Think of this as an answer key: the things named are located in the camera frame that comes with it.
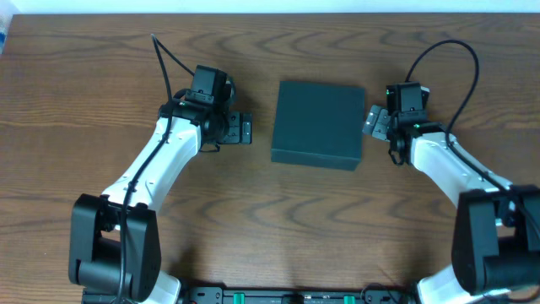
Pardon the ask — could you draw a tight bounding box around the black mounting rail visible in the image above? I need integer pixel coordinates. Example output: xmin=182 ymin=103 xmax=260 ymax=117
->
xmin=81 ymin=285 xmax=423 ymax=304

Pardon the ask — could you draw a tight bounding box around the black gift box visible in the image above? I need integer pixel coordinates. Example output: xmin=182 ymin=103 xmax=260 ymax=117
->
xmin=271 ymin=81 xmax=365 ymax=171

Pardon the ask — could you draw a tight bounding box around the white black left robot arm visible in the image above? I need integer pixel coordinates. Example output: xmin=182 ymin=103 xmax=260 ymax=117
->
xmin=68 ymin=66 xmax=252 ymax=303

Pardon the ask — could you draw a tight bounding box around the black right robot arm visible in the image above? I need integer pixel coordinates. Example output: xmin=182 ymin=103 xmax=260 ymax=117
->
xmin=363 ymin=82 xmax=539 ymax=303

